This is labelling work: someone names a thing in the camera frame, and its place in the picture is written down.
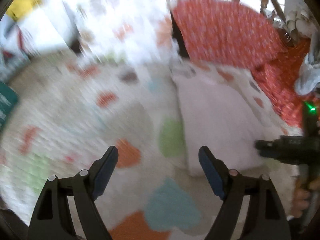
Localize white small garment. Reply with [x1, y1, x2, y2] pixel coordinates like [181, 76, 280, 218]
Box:
[171, 60, 287, 177]

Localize person's right hand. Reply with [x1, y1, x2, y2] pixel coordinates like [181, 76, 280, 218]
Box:
[291, 177, 319, 218]

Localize grey cloth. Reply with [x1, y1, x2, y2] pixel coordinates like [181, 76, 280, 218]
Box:
[294, 31, 319, 95]

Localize red floral sheet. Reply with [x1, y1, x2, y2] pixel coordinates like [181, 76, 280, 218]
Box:
[251, 39, 319, 128]

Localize heart patterned quilt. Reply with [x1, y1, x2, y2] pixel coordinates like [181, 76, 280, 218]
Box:
[0, 49, 306, 240]

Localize teal printed box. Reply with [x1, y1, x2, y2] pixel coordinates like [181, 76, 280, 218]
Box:
[0, 82, 18, 131]

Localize red floral pillow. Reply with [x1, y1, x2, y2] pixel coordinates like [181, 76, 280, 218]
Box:
[172, 0, 287, 69]

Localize white paper bag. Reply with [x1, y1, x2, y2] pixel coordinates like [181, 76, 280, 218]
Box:
[1, 0, 90, 56]

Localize white floral pillow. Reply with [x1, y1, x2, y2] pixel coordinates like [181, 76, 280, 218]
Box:
[75, 0, 179, 65]

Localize yellow cloth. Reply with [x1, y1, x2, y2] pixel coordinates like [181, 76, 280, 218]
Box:
[6, 0, 43, 22]

